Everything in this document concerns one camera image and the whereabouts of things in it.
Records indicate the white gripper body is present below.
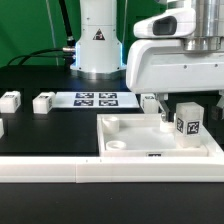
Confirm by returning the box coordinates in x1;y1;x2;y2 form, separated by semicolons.
126;8;224;93

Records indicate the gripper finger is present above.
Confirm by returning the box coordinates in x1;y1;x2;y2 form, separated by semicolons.
212;90;224;121
156;93;174;122

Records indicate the white square table top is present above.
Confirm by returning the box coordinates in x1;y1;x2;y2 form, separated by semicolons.
97;114;221;157

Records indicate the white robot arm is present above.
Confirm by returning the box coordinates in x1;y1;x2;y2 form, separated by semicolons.
70;0;224;121

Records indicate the white L-shaped obstacle fence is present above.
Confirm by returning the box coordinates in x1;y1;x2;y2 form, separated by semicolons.
0;118;224;184

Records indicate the white marker sheet with tags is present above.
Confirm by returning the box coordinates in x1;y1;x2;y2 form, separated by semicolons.
53;92;139;108

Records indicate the white part at left edge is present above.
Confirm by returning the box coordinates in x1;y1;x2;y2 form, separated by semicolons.
0;118;4;139

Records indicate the black cable with metal plug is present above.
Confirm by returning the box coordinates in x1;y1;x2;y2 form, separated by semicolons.
58;0;76;54

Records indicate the black cable bundle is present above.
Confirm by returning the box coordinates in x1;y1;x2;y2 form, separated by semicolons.
6;48;76;67

